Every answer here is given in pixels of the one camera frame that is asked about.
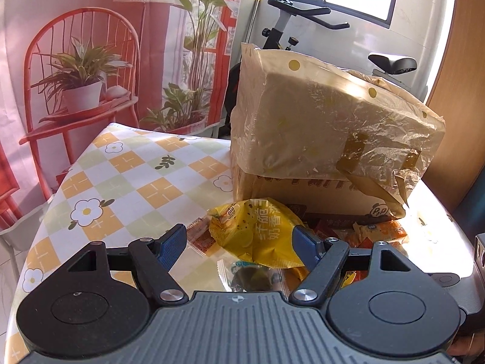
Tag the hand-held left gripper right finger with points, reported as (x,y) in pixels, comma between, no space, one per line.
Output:
(303,243)

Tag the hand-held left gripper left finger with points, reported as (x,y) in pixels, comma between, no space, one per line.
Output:
(172,246)

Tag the yellow snack bag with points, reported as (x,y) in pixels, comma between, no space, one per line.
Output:
(257,235)

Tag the person's right hand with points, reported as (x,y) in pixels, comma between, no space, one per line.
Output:
(464,347)

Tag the red snack packet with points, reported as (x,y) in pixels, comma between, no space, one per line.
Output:
(331,233)

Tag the clear orange snack packet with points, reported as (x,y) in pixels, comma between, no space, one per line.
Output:
(201,235)

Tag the clear dark snack packet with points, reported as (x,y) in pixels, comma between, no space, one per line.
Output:
(246,276)

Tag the checked floral tablecloth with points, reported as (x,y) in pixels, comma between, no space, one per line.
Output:
(132,182)

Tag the orange white snack packet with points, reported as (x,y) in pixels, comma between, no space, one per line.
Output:
(379,232)

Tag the cardboard box with plastic bag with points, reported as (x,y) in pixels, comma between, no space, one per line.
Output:
(303,121)

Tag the wooden door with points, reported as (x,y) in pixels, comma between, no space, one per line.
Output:
(462,102)

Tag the exercise bike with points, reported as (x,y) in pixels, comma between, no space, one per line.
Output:
(282,19)

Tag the yellow metal pole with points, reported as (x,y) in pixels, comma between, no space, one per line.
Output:
(257,19)

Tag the printed backdrop cloth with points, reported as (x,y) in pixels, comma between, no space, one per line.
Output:
(94,7)

